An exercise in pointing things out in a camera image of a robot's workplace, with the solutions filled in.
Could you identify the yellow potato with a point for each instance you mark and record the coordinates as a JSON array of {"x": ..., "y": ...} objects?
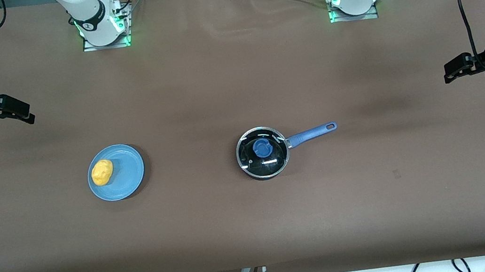
[{"x": 102, "y": 172}]

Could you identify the glass lid with blue knob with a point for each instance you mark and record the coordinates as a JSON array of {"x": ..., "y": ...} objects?
[{"x": 265, "y": 165}]

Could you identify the blue round plate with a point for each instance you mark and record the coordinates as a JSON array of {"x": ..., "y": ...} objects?
[{"x": 126, "y": 171}]

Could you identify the brown table cover sheet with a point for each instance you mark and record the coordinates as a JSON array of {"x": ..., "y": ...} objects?
[{"x": 200, "y": 237}]

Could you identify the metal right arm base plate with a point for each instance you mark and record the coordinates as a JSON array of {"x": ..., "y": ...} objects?
[{"x": 90, "y": 47}]

